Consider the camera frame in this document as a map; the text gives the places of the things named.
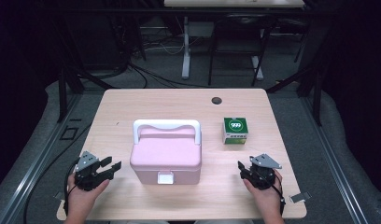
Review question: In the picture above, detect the person's left hand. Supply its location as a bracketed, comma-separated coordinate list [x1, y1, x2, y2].
[65, 173, 110, 217]

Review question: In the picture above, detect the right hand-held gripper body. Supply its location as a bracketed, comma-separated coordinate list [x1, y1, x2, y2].
[247, 153, 282, 190]

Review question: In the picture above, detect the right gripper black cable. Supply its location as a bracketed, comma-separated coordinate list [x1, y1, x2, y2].
[271, 174, 287, 217]

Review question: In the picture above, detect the grey metal floor rail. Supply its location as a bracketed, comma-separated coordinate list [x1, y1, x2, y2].
[0, 92, 84, 224]
[303, 96, 372, 224]

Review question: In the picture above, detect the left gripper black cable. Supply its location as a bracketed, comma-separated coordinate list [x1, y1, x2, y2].
[63, 157, 81, 217]

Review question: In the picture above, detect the grey metal table clip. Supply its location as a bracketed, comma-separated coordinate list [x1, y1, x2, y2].
[289, 190, 312, 203]

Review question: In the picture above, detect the pink storage box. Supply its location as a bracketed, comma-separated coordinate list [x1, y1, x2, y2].
[129, 119, 203, 186]

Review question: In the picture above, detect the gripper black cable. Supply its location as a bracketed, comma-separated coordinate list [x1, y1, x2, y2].
[63, 157, 81, 217]
[271, 174, 287, 217]

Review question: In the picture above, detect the green and white medicine box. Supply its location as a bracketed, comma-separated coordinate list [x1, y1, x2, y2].
[222, 117, 249, 146]

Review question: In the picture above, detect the black chair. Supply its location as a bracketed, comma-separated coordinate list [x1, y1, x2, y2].
[207, 13, 278, 88]

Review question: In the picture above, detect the black metal stand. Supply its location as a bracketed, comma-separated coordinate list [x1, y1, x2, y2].
[266, 62, 323, 127]
[56, 62, 118, 124]

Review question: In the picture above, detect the bundle of black floor cables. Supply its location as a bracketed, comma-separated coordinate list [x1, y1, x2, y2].
[127, 62, 211, 90]

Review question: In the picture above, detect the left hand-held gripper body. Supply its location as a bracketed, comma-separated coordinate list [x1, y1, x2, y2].
[74, 151, 103, 191]

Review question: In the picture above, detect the black cable on floor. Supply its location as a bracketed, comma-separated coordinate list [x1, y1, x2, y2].
[23, 123, 93, 224]

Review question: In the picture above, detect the white background desk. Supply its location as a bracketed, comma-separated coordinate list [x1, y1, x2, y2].
[163, 0, 304, 81]

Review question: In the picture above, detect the person's right hand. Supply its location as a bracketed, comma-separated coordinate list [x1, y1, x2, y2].
[243, 170, 285, 216]

